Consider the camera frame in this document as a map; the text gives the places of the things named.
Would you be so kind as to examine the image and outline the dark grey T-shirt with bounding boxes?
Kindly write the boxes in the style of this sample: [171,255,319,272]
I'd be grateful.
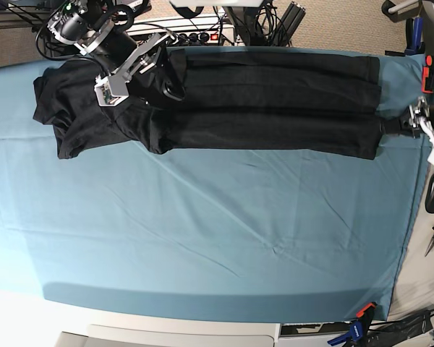
[33,49,384,160]

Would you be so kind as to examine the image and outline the blue table cloth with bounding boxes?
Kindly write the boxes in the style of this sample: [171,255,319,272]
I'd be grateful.
[0,61,430,323]

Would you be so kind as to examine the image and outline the orange black clamp bottom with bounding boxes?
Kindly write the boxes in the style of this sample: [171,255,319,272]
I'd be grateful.
[356,301,378,325]

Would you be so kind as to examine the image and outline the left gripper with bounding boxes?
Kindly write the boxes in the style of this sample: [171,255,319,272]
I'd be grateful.
[381,97,434,137]

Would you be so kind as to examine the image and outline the blue black clamp bottom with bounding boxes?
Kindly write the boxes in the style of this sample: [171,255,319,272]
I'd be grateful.
[327,321,364,346]

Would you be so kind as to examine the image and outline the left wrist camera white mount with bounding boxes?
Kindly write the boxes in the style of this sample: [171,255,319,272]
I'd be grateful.
[419,118,434,166]

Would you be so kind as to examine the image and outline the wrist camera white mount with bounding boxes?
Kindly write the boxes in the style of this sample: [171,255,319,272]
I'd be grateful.
[419,118,434,166]
[94,74,129,107]

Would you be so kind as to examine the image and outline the black power strip red switch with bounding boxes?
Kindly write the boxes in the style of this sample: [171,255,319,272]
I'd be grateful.
[168,30,221,47]

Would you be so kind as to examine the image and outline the orange black clamp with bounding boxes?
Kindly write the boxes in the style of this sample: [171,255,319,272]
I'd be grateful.
[422,55,434,94]
[356,301,378,325]

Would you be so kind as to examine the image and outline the blue clamp top right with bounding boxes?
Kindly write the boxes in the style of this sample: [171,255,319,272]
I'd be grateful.
[404,17,425,56]

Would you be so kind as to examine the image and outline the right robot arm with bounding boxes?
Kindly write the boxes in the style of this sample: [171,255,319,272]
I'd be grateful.
[43,1,185,107]

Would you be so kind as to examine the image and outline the black extrusion piece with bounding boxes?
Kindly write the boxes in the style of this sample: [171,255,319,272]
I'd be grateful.
[273,1,305,47]

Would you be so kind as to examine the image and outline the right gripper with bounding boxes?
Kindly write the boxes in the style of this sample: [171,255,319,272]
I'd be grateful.
[115,34,187,101]

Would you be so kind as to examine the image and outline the bundle of black cables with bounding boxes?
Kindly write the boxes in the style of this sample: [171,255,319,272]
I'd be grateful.
[187,0,294,48]

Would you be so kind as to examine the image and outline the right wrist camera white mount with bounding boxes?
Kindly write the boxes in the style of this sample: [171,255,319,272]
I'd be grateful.
[94,74,129,107]

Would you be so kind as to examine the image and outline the orange black clamp top right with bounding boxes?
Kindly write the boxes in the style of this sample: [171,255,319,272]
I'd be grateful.
[422,55,434,94]

